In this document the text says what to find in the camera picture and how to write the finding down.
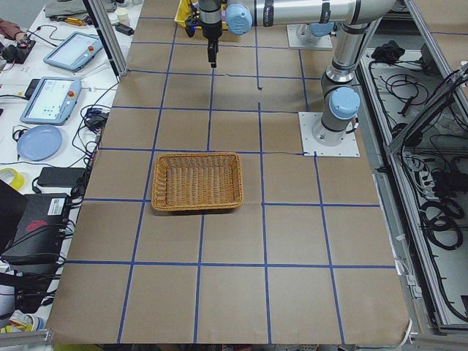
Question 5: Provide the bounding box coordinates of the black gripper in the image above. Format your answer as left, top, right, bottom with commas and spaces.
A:
201, 11, 222, 67

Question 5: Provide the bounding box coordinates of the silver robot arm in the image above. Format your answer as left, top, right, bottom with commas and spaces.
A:
197, 1, 372, 129

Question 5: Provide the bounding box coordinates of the yellow tape roll on desk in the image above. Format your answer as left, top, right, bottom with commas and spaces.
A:
0, 167, 25, 191

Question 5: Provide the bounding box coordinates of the yellow plastic basket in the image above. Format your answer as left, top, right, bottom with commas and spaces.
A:
174, 0, 227, 31

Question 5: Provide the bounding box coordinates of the upper blue teach pendant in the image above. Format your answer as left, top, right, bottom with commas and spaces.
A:
43, 31, 103, 72

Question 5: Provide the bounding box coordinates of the blue teach pendant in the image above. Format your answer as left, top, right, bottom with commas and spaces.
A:
43, 31, 103, 72
20, 77, 82, 126

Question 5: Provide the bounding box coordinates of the brown wicker basket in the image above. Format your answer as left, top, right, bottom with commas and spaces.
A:
151, 152, 244, 211

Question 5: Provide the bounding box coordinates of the lower blue teach pendant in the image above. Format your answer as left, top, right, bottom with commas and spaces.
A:
20, 77, 82, 126

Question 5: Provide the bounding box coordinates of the blue plate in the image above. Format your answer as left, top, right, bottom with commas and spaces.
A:
17, 125, 63, 161

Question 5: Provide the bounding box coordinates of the black power adapter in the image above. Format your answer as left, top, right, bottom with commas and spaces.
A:
37, 167, 85, 188

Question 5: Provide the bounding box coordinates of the black mini computer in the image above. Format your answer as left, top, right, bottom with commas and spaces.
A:
1, 193, 69, 265

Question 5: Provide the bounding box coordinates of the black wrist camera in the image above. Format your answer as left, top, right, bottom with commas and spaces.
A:
185, 14, 197, 38

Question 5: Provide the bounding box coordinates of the aluminium frame post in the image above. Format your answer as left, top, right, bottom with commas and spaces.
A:
83, 0, 128, 77

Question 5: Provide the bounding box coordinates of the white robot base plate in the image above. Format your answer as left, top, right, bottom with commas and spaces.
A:
298, 112, 360, 157

